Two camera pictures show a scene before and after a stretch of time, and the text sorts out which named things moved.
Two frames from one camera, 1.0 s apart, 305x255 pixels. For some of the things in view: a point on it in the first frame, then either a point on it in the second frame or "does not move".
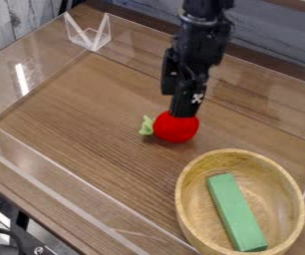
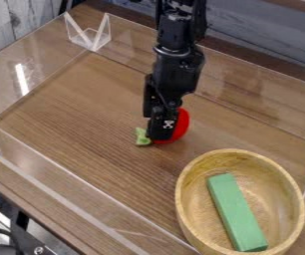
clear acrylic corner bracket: (90, 38) does not move
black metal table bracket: (27, 243) does not move
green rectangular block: (241, 223) does not move
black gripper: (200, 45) → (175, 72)
